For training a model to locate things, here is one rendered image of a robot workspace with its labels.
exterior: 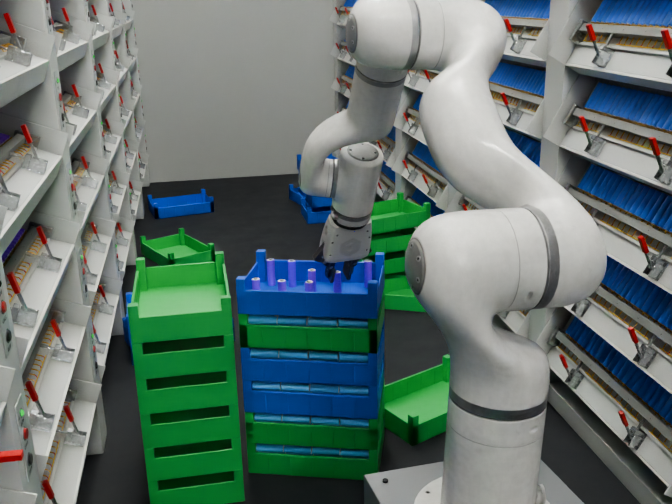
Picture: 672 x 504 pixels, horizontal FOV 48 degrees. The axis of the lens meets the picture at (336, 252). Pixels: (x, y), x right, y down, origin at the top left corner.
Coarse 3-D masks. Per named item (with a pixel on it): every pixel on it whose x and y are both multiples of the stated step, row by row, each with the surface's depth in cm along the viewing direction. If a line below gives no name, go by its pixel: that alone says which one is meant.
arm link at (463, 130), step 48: (432, 0) 106; (432, 48) 106; (480, 48) 102; (432, 96) 98; (480, 96) 97; (432, 144) 98; (480, 144) 93; (480, 192) 95; (528, 192) 91; (576, 240) 85; (576, 288) 86
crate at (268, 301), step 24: (264, 264) 179; (312, 264) 179; (336, 264) 178; (360, 264) 177; (384, 264) 177; (240, 288) 162; (264, 288) 177; (288, 288) 176; (360, 288) 175; (240, 312) 164; (264, 312) 163; (288, 312) 162; (312, 312) 161; (336, 312) 161; (360, 312) 160
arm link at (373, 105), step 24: (360, 72) 129; (360, 96) 132; (384, 96) 130; (336, 120) 140; (360, 120) 135; (384, 120) 134; (312, 144) 141; (336, 144) 138; (312, 168) 143; (312, 192) 148
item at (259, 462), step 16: (384, 416) 190; (384, 432) 191; (256, 464) 176; (272, 464) 175; (288, 464) 175; (304, 464) 174; (320, 464) 173; (336, 464) 173; (352, 464) 172; (368, 464) 172
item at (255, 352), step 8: (256, 352) 167; (264, 352) 167; (272, 352) 167; (280, 352) 167; (288, 352) 166; (296, 352) 166; (304, 352) 166; (312, 352) 166; (320, 352) 166; (328, 352) 166; (336, 352) 166; (344, 352) 172; (352, 352) 166; (320, 360) 167; (328, 360) 166; (336, 360) 165; (344, 360) 165; (352, 360) 165; (360, 360) 164
